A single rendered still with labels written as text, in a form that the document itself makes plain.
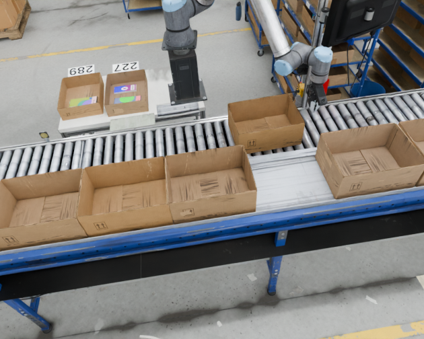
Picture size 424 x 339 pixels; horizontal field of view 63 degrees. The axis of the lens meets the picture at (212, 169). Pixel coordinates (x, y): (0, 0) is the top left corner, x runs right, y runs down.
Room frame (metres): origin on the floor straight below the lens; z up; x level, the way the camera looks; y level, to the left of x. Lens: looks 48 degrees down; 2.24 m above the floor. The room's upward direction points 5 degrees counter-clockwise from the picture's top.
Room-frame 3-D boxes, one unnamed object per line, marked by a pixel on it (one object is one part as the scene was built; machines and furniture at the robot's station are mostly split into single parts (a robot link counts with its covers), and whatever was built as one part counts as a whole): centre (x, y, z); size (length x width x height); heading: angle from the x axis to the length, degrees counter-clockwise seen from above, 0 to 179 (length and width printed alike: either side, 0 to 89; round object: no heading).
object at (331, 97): (2.51, -0.98, 0.39); 0.40 x 0.30 x 0.10; 5
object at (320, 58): (1.55, -0.61, 1.25); 0.10 x 0.09 x 0.12; 43
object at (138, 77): (2.09, 0.56, 0.80); 0.38 x 0.28 x 0.10; 5
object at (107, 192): (1.01, 0.41, 0.96); 0.39 x 0.29 x 0.17; 94
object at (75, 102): (2.00, 0.86, 0.79); 0.19 x 0.14 x 0.02; 94
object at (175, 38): (2.09, 0.13, 1.21); 0.19 x 0.19 x 0.10
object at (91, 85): (2.10, 0.88, 0.80); 0.38 x 0.28 x 0.10; 7
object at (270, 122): (1.58, -0.34, 0.83); 0.39 x 0.29 x 0.17; 97
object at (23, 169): (1.41, 1.15, 0.72); 0.52 x 0.05 x 0.05; 4
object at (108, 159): (1.45, 0.63, 0.72); 0.52 x 0.05 x 0.05; 4
